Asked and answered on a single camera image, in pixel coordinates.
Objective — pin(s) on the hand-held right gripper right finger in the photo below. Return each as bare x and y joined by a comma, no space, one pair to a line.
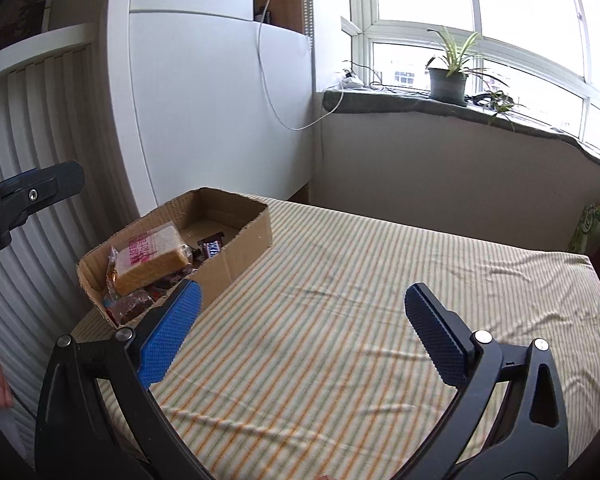
437,335

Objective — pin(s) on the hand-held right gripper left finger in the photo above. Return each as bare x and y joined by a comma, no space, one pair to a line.
170,335

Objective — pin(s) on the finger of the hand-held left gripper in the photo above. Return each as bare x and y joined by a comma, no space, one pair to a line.
15,178
40,190

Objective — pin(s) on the sliced bread package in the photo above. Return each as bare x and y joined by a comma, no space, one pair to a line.
152,260

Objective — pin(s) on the cardboard box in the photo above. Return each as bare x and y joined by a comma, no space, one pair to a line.
230,260

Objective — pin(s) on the small brown chocolate bar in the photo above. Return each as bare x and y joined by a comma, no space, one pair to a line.
212,246

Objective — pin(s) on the white cabinet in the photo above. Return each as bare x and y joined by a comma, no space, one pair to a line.
205,110

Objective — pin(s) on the green carton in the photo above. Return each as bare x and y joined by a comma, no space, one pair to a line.
592,227

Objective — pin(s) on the grey window sill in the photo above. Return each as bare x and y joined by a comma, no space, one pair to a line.
455,110

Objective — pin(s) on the small trailing plant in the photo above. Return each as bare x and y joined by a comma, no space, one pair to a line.
500,105

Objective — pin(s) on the potted spider plant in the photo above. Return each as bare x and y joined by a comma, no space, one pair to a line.
447,82

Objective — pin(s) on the white framed window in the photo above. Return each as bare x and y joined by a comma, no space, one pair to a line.
480,0

